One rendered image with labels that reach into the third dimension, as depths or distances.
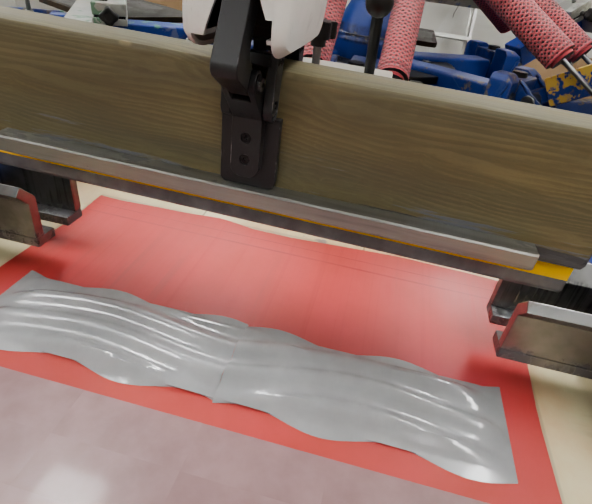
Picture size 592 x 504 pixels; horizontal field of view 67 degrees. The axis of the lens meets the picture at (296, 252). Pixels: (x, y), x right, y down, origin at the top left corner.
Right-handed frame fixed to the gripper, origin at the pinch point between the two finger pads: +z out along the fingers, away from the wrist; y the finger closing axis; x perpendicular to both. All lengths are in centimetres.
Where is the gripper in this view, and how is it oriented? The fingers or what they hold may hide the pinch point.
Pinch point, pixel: (260, 139)
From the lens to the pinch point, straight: 27.1
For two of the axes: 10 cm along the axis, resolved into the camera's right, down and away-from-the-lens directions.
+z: -1.2, 8.3, 5.5
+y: -2.2, 5.2, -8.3
